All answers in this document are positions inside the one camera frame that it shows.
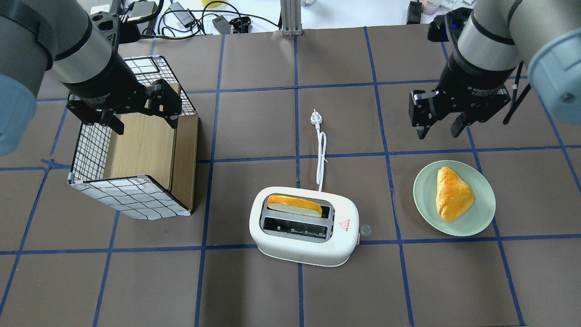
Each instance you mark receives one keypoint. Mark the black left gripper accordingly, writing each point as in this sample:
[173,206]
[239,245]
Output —
[105,80]

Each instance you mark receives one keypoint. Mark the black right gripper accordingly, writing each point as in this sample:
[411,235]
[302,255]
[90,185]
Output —
[474,81]

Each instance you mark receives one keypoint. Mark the white toaster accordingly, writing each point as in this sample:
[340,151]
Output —
[327,241]

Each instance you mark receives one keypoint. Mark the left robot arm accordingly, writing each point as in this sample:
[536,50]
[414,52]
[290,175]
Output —
[82,50]

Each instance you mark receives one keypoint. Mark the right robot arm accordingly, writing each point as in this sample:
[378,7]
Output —
[502,49]

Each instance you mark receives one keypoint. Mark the toast slice in toaster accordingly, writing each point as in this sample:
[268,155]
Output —
[293,205]

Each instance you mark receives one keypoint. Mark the green plate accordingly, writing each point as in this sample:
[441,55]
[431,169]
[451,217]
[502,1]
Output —
[475,220]

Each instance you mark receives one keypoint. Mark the triangular bread on plate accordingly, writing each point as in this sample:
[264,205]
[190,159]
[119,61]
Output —
[454,197]

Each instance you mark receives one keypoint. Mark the black power adapter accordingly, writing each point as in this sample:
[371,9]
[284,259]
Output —
[414,13]

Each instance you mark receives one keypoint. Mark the wire basket with wooden shelf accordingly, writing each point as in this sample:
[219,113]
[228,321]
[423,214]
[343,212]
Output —
[148,172]

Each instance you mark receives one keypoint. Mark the aluminium frame post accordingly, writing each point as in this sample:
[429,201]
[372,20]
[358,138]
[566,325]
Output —
[291,24]

